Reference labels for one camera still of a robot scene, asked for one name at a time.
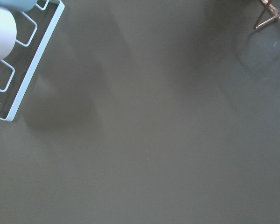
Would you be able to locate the copper wire bottle rack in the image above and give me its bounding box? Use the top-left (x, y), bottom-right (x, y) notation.
top-left (253, 0), bottom-right (280, 30)

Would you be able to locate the blue cup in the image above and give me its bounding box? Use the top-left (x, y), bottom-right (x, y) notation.
top-left (5, 0), bottom-right (37, 12)

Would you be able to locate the white wire cup rack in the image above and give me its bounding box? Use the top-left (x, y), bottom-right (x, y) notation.
top-left (0, 0), bottom-right (65, 121)

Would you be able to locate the pink cup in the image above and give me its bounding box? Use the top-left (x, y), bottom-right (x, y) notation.
top-left (0, 7), bottom-right (17, 60)

